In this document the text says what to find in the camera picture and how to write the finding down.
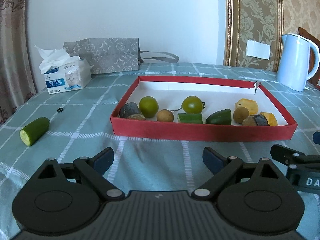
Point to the gold picture frame moulding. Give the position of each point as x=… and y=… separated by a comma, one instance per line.
x=232, y=32

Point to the cucumber piece far left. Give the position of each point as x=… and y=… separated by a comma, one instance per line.
x=32, y=132

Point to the light blue electric kettle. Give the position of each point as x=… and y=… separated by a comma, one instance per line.
x=293, y=69

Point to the grey patterned gift bag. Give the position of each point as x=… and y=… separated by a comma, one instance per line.
x=112, y=55

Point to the large cucumber piece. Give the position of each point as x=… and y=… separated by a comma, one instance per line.
x=190, y=118

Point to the yellow jackfruit piece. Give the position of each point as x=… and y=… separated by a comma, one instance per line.
x=250, y=105
x=271, y=119

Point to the tissue pack with cat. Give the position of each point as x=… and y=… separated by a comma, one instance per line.
x=62, y=72

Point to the beige curtain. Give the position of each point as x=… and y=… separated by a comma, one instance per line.
x=16, y=81

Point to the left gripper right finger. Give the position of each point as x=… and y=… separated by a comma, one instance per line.
x=226, y=172

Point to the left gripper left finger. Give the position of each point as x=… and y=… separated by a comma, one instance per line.
x=89, y=172

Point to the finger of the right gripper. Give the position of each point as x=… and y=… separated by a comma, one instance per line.
x=316, y=138
x=286, y=156

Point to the longan fruit with stem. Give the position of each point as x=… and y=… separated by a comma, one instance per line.
x=166, y=115

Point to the dark sugarcane piece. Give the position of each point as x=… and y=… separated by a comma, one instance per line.
x=131, y=111
x=255, y=120

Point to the green tomato with calyx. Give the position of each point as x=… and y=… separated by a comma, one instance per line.
x=193, y=104

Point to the small cucumber end piece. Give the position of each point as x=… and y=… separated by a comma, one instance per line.
x=222, y=117

